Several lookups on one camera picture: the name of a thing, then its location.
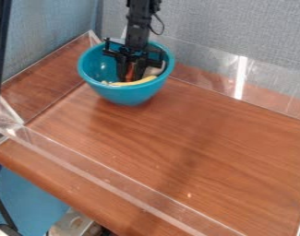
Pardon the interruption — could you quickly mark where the blue plastic bowl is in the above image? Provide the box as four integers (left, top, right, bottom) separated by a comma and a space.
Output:
77, 41, 176, 106

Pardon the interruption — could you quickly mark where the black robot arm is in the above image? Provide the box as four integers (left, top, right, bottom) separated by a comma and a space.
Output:
104, 0, 165, 82

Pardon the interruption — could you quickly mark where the yellow plush banana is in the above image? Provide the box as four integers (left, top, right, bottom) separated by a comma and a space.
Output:
102, 76, 157, 87

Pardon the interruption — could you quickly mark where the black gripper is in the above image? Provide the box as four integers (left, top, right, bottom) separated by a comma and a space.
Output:
104, 38, 167, 82

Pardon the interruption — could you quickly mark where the black stand leg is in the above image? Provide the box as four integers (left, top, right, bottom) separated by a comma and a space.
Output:
0, 199, 22, 236

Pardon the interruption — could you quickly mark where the clear acrylic barrier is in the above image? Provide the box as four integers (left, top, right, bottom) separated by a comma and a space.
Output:
0, 32, 300, 236

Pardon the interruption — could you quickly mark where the black cable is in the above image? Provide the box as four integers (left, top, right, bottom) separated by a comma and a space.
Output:
149, 0, 167, 36

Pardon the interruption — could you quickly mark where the white object under table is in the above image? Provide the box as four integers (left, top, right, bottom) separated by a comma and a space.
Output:
46, 208, 102, 236

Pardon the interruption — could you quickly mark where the plush mushroom toy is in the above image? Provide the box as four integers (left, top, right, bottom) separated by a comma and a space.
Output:
125, 63, 167, 82

